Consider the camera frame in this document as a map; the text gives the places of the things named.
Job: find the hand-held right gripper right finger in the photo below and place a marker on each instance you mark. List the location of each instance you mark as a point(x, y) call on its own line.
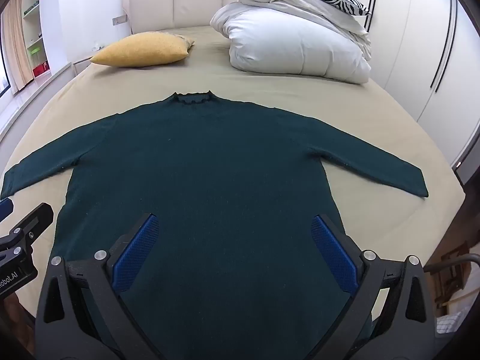
point(332, 252)

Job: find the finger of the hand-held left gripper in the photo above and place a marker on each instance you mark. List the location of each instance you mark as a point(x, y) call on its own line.
point(35, 219)
point(5, 209)

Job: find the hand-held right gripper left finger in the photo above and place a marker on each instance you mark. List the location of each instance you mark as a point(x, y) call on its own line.
point(138, 252)

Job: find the dark green sweater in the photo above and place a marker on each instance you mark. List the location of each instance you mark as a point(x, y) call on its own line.
point(210, 195)

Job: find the grey metal chair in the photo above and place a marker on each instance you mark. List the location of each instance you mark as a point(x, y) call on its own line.
point(455, 260)

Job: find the black framed window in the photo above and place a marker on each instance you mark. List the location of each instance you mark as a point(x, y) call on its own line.
point(3, 80)

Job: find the white mesh basket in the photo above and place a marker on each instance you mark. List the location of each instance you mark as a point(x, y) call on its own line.
point(452, 322)

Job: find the beige curtain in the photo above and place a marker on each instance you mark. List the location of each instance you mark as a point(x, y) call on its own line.
point(17, 56)

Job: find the green box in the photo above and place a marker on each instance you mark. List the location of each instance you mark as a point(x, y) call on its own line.
point(33, 49)

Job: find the white bookshelf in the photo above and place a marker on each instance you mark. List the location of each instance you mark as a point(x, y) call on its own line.
point(33, 26)

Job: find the bed with beige sheet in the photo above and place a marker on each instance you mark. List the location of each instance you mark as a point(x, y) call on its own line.
point(240, 78)

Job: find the yellow pillow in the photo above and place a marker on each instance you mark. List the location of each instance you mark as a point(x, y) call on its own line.
point(144, 49)

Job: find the white duvet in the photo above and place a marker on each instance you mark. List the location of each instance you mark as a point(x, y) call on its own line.
point(296, 41)

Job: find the beige patterned cushion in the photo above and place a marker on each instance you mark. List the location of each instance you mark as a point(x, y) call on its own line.
point(185, 40)

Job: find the white wardrobe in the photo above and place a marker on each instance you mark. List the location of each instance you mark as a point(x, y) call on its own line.
point(420, 45)

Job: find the cream folded blanket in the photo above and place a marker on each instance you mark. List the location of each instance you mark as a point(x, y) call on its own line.
point(300, 2)

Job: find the cream padded headboard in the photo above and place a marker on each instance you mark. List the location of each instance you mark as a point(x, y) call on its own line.
point(176, 2)

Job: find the wall switch panel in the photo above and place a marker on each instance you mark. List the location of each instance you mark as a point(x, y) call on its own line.
point(120, 20)

